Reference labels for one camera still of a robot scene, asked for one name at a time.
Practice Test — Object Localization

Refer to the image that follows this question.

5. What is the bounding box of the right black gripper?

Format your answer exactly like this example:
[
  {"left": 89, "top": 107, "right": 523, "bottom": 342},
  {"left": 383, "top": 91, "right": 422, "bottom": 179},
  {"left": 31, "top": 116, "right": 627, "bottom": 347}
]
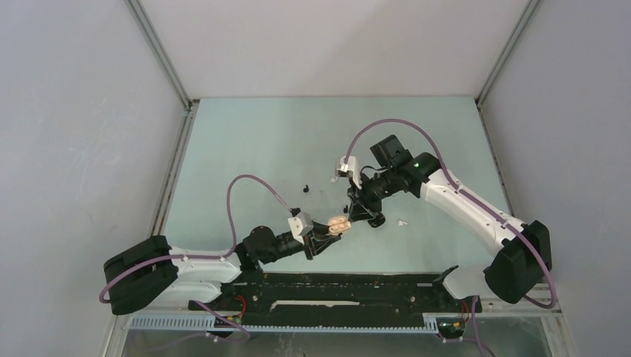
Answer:
[{"left": 347, "top": 168, "right": 399, "bottom": 223}]

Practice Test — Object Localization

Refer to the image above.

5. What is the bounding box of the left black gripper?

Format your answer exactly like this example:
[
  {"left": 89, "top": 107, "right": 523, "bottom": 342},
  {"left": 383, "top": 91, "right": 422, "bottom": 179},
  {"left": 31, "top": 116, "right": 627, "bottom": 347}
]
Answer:
[{"left": 259, "top": 219, "right": 340, "bottom": 264}]

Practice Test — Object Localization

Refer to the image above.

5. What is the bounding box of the beige earbud charging case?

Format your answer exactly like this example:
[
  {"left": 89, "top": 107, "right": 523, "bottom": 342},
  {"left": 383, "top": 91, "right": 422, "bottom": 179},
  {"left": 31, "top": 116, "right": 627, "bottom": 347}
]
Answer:
[{"left": 327, "top": 216, "right": 351, "bottom": 235}]

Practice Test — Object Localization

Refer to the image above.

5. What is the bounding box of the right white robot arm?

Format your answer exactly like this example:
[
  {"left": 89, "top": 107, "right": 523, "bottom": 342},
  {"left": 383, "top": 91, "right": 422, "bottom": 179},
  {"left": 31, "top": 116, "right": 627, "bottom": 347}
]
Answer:
[{"left": 336, "top": 135, "right": 551, "bottom": 311}]

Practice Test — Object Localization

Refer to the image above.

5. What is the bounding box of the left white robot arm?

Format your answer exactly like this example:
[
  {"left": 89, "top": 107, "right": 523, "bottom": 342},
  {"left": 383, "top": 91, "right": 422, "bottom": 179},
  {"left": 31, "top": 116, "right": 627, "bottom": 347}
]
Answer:
[{"left": 99, "top": 216, "right": 351, "bottom": 315}]

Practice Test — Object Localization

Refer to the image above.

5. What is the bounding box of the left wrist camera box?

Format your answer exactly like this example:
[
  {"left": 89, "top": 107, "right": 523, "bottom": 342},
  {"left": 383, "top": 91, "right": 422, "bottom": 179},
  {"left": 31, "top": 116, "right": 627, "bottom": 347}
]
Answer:
[{"left": 287, "top": 208, "right": 314, "bottom": 245}]

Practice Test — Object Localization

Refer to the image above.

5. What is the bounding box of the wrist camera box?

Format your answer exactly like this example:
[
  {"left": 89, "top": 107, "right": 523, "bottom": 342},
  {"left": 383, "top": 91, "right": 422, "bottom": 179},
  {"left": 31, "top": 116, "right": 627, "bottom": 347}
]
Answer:
[
  {"left": 334, "top": 155, "right": 362, "bottom": 190},
  {"left": 287, "top": 208, "right": 314, "bottom": 245}
]

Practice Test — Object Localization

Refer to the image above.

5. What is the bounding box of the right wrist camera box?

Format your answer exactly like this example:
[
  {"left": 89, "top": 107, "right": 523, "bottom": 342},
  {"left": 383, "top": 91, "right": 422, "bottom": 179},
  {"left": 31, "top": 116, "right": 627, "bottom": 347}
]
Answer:
[{"left": 334, "top": 155, "right": 362, "bottom": 190}]

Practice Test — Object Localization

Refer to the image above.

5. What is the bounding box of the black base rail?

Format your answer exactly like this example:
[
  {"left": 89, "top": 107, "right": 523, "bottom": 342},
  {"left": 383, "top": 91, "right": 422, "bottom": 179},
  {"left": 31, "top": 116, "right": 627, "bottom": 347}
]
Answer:
[{"left": 207, "top": 271, "right": 482, "bottom": 327}]

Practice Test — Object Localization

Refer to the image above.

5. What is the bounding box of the grey slotted cable duct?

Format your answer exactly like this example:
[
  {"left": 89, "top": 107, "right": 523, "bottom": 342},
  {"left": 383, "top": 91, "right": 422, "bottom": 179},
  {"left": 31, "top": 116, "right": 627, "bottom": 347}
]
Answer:
[{"left": 128, "top": 313, "right": 438, "bottom": 334}]

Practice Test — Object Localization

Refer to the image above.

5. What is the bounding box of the left aluminium frame post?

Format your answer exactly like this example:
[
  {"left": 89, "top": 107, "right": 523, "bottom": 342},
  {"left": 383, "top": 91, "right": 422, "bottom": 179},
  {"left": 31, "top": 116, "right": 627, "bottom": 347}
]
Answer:
[{"left": 123, "top": 0, "right": 201, "bottom": 267}]

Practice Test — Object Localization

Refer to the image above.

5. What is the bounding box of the aluminium frame post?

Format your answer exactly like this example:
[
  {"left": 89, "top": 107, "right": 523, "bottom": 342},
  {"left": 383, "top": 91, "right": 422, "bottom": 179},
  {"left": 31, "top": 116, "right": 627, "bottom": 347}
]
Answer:
[
  {"left": 475, "top": 0, "right": 544, "bottom": 213},
  {"left": 123, "top": 0, "right": 201, "bottom": 267}
]

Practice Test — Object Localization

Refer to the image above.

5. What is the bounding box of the right aluminium frame post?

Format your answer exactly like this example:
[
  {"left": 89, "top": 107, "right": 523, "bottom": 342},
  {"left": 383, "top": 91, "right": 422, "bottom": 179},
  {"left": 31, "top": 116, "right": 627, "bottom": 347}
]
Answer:
[{"left": 475, "top": 0, "right": 544, "bottom": 213}]

